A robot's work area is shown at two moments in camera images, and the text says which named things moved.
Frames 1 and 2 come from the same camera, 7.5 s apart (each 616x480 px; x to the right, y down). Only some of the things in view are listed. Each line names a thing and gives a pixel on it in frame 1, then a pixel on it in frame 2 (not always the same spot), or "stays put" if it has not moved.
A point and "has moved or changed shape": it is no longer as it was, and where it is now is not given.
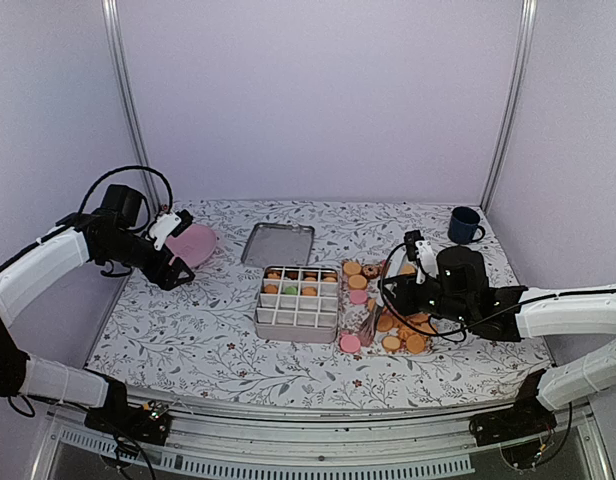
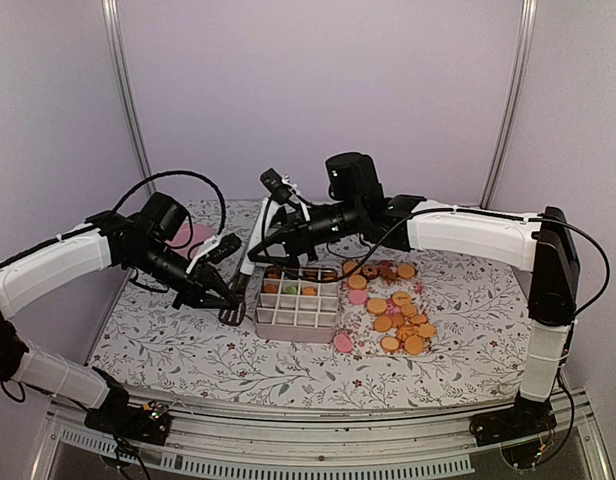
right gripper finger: [392, 285] -> [272, 239]
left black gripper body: [152, 269] -> [192, 286]
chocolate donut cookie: [372, 271] stays put
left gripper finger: [178, 261] -> [221, 285]
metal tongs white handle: [366, 338] -> [234, 306]
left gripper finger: [170, 285] -> [211, 303]
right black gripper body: [409, 305] -> [300, 240]
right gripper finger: [401, 317] -> [287, 260]
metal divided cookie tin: [298, 304] stays put
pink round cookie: [350, 343] has moved or changed shape
